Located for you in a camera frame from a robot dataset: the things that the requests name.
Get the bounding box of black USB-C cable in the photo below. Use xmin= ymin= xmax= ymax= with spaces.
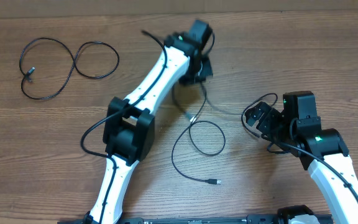
xmin=171 ymin=83 xmax=278 ymax=139

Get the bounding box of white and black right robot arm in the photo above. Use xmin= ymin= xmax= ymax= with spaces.
xmin=241 ymin=91 xmax=358 ymax=223

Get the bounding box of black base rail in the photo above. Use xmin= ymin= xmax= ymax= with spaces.
xmin=57 ymin=213 xmax=334 ymax=224

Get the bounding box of black USB cable bundle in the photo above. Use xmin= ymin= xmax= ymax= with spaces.
xmin=170 ymin=81 xmax=226 ymax=185

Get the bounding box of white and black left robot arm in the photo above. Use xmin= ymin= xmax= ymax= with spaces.
xmin=82 ymin=20 xmax=214 ymax=223

